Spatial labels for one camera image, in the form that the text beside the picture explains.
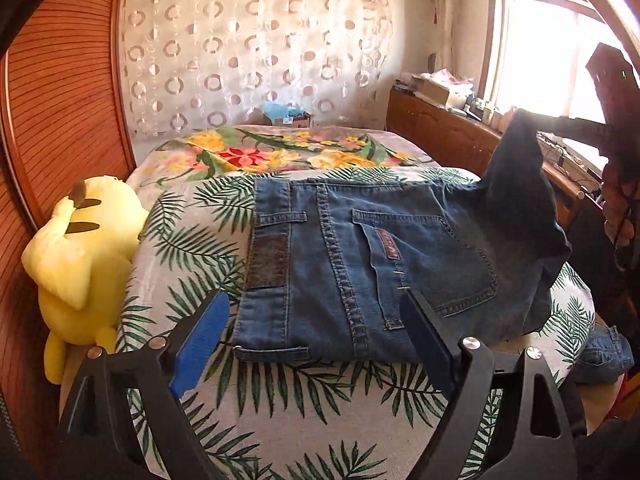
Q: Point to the blue denim pants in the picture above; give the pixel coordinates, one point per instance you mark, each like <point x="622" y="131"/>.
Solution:
<point x="325" y="260"/>

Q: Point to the large cardboard box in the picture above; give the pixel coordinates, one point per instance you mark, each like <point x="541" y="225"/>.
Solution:
<point x="442" y="92"/>

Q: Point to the floral blanket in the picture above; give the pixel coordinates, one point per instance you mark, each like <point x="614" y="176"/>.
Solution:
<point x="280" y="152"/>

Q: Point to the crumpled blue denim jeans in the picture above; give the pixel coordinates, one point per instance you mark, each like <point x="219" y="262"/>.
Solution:
<point x="602" y="355"/>

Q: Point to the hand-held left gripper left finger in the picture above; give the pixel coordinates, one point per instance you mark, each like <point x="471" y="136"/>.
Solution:
<point x="200" y="345"/>

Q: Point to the crumpled pink white paper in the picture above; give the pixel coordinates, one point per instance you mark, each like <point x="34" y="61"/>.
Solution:
<point x="450" y="77"/>

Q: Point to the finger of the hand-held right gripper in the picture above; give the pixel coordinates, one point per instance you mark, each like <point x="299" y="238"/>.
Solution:
<point x="582" y="127"/>

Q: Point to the circle patterned sheer curtain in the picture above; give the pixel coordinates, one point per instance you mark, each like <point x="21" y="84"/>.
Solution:
<point x="250" y="45"/>

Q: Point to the palm leaf bed sheet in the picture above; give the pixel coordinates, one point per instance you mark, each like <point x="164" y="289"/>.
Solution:
<point x="200" y="240"/>

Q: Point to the wooden louvered wardrobe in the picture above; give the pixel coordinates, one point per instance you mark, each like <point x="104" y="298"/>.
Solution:
<point x="55" y="110"/>

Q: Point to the yellow plush toy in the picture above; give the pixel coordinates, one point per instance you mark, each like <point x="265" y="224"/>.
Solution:
<point x="85" y="260"/>

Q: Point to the wooden framed window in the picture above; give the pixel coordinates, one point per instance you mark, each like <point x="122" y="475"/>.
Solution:
<point x="540" y="45"/>

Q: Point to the low wooden cabinet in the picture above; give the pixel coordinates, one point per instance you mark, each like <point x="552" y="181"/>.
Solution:
<point x="440" y="130"/>

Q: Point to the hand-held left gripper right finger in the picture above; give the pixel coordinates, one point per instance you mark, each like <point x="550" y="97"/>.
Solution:
<point x="430" y="345"/>

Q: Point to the small cardboard box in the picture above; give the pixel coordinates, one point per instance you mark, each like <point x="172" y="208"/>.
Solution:
<point x="297" y="121"/>

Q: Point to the beige window curtain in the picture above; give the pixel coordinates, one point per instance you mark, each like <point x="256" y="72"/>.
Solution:
<point x="445" y="10"/>

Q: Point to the person's right hand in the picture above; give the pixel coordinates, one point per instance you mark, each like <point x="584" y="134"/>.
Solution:
<point x="617" y="195"/>

